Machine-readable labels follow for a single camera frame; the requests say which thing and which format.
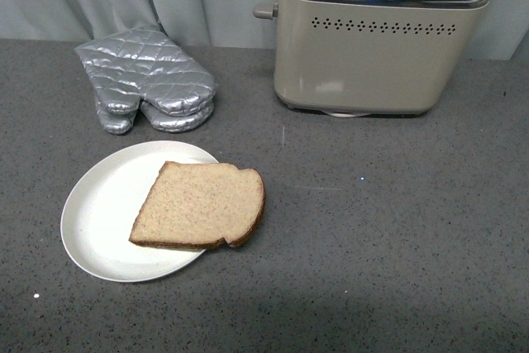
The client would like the brown bread slice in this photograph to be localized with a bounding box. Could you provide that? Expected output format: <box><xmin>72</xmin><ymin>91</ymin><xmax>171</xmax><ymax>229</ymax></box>
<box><xmin>129</xmin><ymin>161</ymin><xmax>265</xmax><ymax>249</ymax></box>

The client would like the beige two-slot toaster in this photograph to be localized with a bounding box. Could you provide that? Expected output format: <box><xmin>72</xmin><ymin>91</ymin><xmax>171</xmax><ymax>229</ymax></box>
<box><xmin>253</xmin><ymin>0</ymin><xmax>488</xmax><ymax>116</ymax></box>

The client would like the white round plate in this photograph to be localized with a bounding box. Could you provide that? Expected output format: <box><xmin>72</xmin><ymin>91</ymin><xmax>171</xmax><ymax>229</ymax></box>
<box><xmin>60</xmin><ymin>141</ymin><xmax>215</xmax><ymax>283</ymax></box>

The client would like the silver quilted oven mitt top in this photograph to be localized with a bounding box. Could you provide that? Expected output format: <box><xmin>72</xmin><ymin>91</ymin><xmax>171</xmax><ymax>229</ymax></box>
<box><xmin>75</xmin><ymin>26</ymin><xmax>217</xmax><ymax>117</ymax></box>

